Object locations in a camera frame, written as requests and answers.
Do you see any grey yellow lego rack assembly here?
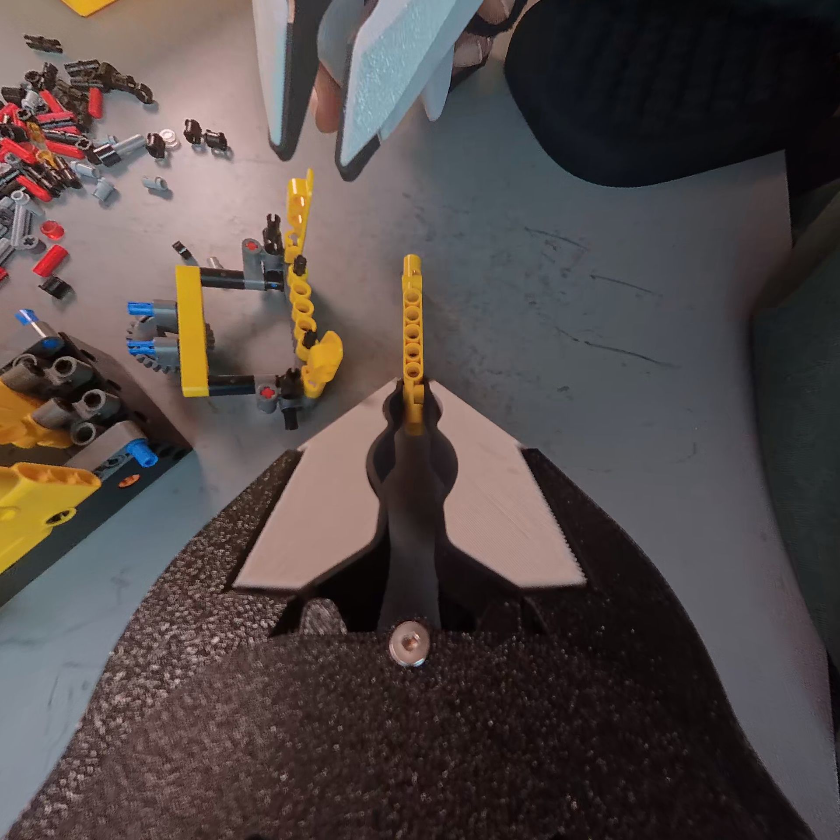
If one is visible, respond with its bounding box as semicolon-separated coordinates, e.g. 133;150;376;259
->
238;167;345;432

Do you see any person's right hand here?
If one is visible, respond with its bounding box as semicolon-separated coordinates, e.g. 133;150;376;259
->
312;62;345;134

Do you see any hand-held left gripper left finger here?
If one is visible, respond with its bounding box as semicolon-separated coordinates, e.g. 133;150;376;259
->
231;379;404;632

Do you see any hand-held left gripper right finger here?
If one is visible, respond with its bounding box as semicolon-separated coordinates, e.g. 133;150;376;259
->
425;379;588;632

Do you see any grey lego gear with blue pins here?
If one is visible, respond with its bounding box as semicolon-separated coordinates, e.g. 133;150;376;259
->
125;298;219;376

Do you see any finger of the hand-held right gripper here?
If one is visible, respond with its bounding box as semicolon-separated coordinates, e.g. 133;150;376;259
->
251;0;324;162
333;0;484;184

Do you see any yellow lego beam with black pins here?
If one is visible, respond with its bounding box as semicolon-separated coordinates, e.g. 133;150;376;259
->
175;264;258;400

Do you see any large yellow black lego model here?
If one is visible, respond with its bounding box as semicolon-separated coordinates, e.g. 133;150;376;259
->
0;307;194;606

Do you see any black padded armrest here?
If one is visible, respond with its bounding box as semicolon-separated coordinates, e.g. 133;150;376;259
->
503;0;840;189

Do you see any pile of small lego pins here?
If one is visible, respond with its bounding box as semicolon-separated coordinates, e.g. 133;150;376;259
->
0;33;232;301

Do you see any yellow lego panel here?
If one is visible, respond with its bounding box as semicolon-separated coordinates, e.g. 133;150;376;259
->
401;254;427;438

